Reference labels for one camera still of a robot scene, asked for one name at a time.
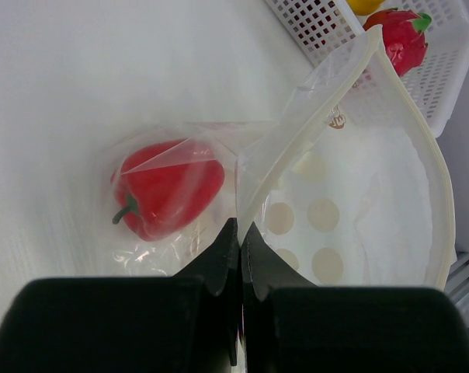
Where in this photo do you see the red fake strawberry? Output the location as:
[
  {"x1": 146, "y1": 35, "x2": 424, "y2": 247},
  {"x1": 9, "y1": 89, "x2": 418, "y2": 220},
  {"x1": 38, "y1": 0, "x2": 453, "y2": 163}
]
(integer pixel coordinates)
[{"x1": 363, "y1": 8, "x2": 432, "y2": 77}]

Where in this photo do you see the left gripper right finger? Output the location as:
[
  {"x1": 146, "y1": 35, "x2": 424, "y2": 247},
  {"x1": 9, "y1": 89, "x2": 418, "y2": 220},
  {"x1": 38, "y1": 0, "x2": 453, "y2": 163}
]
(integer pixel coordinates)
[{"x1": 240, "y1": 226, "x2": 469, "y2": 372}]

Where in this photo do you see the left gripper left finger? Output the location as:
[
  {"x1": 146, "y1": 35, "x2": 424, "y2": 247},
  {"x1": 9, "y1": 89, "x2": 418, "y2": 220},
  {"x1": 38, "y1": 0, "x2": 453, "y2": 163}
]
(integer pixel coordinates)
[{"x1": 0, "y1": 219, "x2": 241, "y2": 372}]

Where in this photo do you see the yellow fake bell pepper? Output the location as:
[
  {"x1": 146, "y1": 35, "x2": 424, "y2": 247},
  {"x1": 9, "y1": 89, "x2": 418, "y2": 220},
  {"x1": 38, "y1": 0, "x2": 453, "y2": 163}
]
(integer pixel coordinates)
[{"x1": 346, "y1": 0, "x2": 384, "y2": 16}]

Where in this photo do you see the white plastic basket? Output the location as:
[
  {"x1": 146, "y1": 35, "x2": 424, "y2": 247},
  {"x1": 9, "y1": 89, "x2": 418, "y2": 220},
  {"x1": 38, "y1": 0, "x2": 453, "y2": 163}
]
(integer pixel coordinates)
[{"x1": 267, "y1": 0, "x2": 469, "y2": 137}]

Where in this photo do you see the clear zip top bag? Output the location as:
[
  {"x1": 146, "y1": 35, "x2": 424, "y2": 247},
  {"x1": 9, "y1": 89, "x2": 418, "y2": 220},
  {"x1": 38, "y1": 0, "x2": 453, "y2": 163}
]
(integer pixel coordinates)
[{"x1": 93, "y1": 28, "x2": 455, "y2": 289}]

